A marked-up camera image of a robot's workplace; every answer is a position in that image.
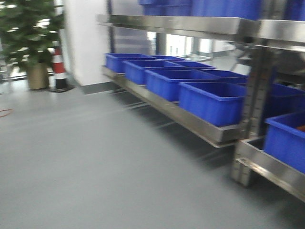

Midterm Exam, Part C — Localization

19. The blue bin row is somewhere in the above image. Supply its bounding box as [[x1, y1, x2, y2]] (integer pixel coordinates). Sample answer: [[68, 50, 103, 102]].
[[105, 53, 155, 73], [145, 69, 219, 102], [123, 60, 185, 85], [179, 82, 246, 127]]

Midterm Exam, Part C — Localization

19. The blue bin farthest front row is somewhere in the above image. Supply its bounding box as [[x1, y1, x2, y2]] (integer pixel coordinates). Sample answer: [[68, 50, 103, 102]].
[[105, 53, 155, 73]]

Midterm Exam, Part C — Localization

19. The blue bin nearest front row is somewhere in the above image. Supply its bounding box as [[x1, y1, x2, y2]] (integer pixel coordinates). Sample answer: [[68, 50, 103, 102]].
[[179, 82, 246, 127]]

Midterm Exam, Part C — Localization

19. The stainless steel shelf rack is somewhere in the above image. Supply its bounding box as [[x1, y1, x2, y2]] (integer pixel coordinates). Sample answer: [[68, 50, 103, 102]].
[[97, 14, 305, 200]]

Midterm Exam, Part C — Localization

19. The blue bin right rack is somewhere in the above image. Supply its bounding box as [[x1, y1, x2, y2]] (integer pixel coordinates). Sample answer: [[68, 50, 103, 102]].
[[263, 111, 305, 173]]

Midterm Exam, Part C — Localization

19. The red white traffic cone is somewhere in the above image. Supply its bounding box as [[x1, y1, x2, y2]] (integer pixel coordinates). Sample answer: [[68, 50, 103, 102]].
[[50, 46, 74, 93]]

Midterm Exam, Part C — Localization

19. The green potted plant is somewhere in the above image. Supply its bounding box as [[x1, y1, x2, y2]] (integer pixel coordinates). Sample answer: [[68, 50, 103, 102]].
[[0, 0, 64, 90]]

